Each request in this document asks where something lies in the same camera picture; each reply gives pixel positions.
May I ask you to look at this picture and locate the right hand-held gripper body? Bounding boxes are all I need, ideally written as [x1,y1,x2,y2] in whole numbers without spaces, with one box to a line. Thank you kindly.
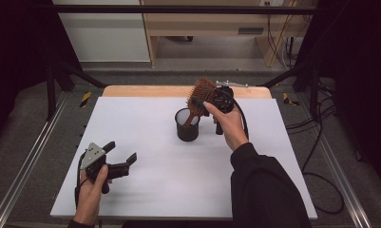
[206,80,250,136]

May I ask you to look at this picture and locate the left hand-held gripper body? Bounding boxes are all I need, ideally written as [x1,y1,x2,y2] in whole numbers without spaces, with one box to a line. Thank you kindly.
[79,142,130,195]

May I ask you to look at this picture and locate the brown wooden paddle hairbrush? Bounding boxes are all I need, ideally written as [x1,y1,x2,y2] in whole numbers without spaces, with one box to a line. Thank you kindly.
[181,77,219,127]

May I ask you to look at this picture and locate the black mesh pen cup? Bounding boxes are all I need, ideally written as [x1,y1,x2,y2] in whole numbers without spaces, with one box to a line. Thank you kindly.
[174,107,201,143]

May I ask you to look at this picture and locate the person's right hand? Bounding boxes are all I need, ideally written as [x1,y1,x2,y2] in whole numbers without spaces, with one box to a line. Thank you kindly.
[202,101,251,152]

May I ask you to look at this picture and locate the person's left hand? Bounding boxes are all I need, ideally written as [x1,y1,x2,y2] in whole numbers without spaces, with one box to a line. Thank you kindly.
[73,164,110,226]

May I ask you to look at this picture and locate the light wooden table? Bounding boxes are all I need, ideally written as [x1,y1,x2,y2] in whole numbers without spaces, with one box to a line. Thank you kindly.
[102,85,273,100]

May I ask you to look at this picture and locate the yellow black striped tape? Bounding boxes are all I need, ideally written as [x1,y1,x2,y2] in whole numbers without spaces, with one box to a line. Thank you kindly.
[79,91,93,108]
[282,92,300,107]

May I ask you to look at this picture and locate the light wooden desk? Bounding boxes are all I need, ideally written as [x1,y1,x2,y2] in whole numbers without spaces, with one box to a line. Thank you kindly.
[140,0,319,69]

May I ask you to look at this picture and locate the black metal stand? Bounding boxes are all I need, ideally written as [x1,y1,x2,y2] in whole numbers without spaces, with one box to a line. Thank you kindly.
[46,61,107,122]
[257,61,322,120]

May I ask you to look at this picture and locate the white cabinet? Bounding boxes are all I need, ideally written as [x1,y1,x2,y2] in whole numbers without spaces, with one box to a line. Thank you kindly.
[50,0,152,64]

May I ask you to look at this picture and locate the black curtain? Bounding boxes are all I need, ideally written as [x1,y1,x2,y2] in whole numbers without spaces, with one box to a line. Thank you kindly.
[0,0,83,150]
[294,0,381,184]

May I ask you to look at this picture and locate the left hand-held gripper cable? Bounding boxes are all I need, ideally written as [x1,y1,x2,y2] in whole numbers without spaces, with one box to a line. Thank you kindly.
[73,151,89,210]

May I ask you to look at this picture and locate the hand-held gripper cable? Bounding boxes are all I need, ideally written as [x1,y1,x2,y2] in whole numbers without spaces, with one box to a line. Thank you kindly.
[73,151,89,210]
[231,97,345,216]

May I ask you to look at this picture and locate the right hand-held gripper cable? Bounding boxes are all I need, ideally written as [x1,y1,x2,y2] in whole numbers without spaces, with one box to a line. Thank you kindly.
[231,97,345,216]

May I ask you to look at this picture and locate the aluminium rail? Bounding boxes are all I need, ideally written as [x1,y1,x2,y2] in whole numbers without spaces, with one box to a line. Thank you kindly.
[0,93,69,228]
[296,94,373,228]

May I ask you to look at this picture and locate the hanging cables under desk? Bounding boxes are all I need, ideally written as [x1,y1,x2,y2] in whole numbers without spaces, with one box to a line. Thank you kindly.
[264,1,311,71]

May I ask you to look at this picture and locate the black horizontal frame bar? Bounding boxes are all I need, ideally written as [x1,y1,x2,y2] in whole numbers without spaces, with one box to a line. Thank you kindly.
[51,4,322,15]

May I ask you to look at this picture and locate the black floor cables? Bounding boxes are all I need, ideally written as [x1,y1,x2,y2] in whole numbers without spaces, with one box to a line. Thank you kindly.
[285,80,338,174]

